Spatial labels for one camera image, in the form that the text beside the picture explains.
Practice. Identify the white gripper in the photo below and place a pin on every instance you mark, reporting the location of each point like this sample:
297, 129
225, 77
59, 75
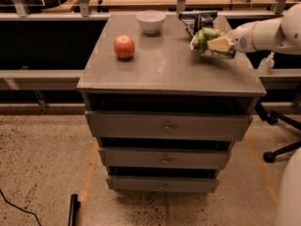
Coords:
242, 40

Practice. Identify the green jalapeno chip bag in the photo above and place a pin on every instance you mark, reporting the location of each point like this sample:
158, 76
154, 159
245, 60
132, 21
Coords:
199, 43

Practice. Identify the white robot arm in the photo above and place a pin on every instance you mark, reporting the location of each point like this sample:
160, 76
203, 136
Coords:
280, 35

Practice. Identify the dark blue chip bag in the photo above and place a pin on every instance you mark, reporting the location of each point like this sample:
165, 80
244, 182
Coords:
197, 19

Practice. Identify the white bowl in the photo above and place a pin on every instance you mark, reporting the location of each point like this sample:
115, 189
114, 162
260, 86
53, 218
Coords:
151, 21

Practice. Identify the clear sanitizer pump bottle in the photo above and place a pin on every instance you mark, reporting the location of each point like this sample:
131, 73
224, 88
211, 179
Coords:
266, 64

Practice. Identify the grey drawer cabinet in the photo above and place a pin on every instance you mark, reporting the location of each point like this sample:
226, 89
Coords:
137, 103

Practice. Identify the red apple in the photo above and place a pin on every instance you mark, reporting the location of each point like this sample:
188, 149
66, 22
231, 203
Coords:
124, 47

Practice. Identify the top grey drawer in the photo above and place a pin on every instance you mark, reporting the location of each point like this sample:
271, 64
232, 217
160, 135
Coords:
168, 126

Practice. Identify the grey drawer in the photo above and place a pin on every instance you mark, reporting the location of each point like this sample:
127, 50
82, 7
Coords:
165, 184
168, 126
164, 158

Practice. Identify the middle grey drawer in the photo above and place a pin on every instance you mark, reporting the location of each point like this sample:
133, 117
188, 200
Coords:
164, 158

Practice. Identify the bottom grey drawer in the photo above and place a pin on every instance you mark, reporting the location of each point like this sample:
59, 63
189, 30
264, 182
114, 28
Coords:
165, 184

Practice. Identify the black bar on floor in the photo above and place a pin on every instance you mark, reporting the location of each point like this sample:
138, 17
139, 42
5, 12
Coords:
74, 207

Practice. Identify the metal railing frame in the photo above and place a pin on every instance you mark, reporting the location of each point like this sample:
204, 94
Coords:
40, 79

